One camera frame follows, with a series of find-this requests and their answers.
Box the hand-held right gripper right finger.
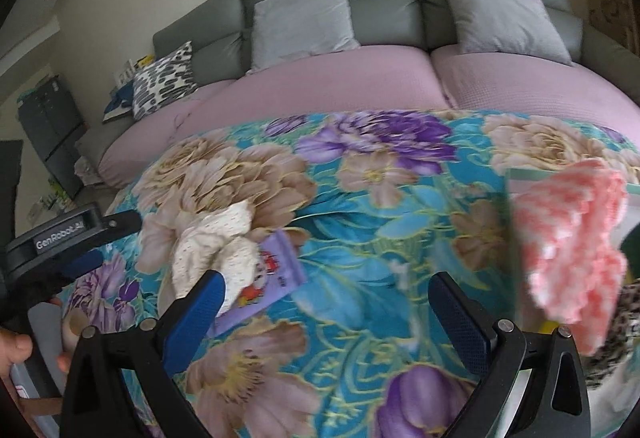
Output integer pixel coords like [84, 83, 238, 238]
[427, 270, 593, 438]

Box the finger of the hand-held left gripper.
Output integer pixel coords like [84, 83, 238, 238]
[50, 248, 106, 289]
[100, 210, 143, 236]

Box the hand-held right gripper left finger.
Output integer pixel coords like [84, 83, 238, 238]
[60, 269, 227, 438]

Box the white dotted cloth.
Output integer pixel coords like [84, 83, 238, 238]
[170, 200, 261, 314]

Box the purple cartoon print packet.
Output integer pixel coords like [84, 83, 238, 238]
[207, 230, 307, 336]

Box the pink knitted scrunchie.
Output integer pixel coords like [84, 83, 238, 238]
[512, 158, 630, 354]

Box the leopard print scrunchie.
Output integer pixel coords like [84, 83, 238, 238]
[585, 283, 640, 389]

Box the teal cardboard tray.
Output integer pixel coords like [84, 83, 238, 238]
[504, 167, 640, 409]

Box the person's left hand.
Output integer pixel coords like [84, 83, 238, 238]
[0, 328, 34, 379]

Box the dark grey cabinet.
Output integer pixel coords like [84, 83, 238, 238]
[17, 73, 86, 204]

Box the dark blue book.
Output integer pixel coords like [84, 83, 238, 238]
[102, 88, 136, 124]

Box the floral blanket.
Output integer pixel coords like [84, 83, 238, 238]
[60, 110, 640, 438]

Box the black white patterned pillow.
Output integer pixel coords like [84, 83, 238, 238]
[131, 41, 198, 121]

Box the yellow white booklet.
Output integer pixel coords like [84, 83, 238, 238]
[112, 55, 156, 86]

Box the pink sofa seat cover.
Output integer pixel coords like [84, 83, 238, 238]
[431, 45, 640, 144]
[97, 45, 453, 189]

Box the plain grey pillow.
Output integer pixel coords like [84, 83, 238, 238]
[247, 0, 361, 74]

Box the grey pink pillow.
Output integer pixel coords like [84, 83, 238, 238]
[434, 0, 573, 65]

